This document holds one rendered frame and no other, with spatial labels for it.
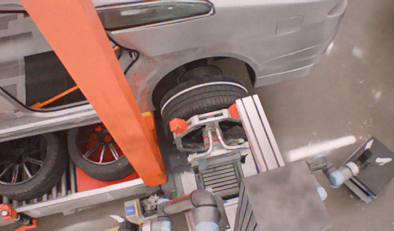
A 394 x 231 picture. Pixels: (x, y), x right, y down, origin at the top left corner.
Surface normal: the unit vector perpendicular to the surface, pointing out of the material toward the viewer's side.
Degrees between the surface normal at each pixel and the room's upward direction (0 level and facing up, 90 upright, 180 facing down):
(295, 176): 0
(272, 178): 0
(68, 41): 90
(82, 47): 90
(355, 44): 0
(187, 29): 80
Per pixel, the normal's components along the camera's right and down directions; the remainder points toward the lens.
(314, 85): -0.06, -0.43
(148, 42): 0.20, 0.80
